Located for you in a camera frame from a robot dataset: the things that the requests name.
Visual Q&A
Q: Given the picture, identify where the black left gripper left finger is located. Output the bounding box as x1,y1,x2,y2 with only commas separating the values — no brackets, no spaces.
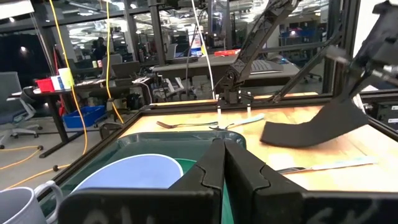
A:
57,138,226,224

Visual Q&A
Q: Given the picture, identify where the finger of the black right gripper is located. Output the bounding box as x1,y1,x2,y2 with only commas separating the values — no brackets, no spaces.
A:
260,83,369,149

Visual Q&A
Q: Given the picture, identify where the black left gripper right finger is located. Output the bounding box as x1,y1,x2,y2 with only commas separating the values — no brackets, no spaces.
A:
224,139,398,224

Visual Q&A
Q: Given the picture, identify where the blue plastic bowl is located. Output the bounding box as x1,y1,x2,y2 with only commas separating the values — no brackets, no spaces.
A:
72,153,185,191

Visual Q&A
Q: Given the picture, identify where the spoon with teal handle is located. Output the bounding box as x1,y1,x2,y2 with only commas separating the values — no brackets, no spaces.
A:
208,113,266,131

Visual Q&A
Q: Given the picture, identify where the metal fork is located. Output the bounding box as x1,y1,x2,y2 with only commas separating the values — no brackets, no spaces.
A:
155,120,219,129

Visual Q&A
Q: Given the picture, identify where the grey plastic mug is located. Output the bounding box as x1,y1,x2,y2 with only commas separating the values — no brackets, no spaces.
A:
0,179,65,224

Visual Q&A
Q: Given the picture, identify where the dark green serving tray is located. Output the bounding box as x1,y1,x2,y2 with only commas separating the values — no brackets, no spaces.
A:
39,129,248,224

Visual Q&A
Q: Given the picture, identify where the grey keyboard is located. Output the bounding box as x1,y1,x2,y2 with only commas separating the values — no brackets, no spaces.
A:
250,59,283,75

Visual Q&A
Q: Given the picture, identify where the blue plastic bin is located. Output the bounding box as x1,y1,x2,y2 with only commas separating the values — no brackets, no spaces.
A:
62,105,107,129

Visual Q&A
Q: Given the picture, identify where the flat red-orange item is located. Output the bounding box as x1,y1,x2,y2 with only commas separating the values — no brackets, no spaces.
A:
213,49,242,57

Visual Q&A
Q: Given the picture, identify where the dark office desk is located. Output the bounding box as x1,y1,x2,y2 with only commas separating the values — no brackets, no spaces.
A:
23,77,154,159

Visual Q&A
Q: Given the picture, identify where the grey desk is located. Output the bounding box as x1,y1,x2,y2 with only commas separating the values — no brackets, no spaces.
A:
151,53,301,90

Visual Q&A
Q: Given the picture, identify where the white and blue bottle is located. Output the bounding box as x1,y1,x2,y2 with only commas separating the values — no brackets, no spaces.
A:
187,27,203,57

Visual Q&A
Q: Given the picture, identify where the white and blue box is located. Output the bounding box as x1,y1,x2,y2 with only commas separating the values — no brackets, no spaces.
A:
50,75,65,91

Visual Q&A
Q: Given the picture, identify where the red box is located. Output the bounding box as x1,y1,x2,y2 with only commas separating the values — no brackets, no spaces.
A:
34,78,55,93

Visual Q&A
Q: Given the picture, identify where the person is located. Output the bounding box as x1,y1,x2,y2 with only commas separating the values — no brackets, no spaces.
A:
91,36,107,62

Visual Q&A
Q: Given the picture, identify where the grey office chair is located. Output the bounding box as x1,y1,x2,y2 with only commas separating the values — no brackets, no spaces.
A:
0,71,44,150

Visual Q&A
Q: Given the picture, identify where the black aluminium table frame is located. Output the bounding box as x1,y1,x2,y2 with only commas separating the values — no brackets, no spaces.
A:
37,0,398,200

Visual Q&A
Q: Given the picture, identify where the white hanging cable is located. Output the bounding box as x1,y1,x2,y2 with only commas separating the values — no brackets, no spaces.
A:
190,0,217,100

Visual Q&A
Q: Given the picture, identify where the yellow hanging cable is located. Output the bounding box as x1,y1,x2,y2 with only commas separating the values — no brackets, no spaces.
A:
104,0,125,124
48,0,90,156

